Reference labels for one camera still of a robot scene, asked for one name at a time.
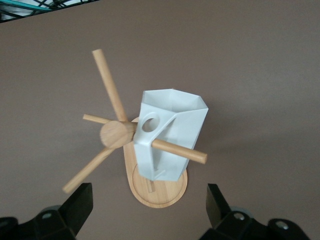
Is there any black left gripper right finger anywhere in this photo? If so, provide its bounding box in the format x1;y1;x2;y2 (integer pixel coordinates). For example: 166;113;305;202
199;183;270;240

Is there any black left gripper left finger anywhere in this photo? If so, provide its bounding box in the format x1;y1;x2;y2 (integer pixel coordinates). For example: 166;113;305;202
18;182;94;240

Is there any white faceted cup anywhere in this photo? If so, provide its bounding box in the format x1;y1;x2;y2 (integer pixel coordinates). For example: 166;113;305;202
134;88;209;183

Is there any wooden cup rack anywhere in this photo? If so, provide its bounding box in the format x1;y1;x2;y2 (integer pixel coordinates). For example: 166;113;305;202
62;48;208;209

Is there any brown table cover sheet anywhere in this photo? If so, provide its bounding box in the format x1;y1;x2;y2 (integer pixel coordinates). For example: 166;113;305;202
0;0;320;240

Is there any black cable bundle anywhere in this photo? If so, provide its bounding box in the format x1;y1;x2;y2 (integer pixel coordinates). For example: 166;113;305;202
0;0;101;24

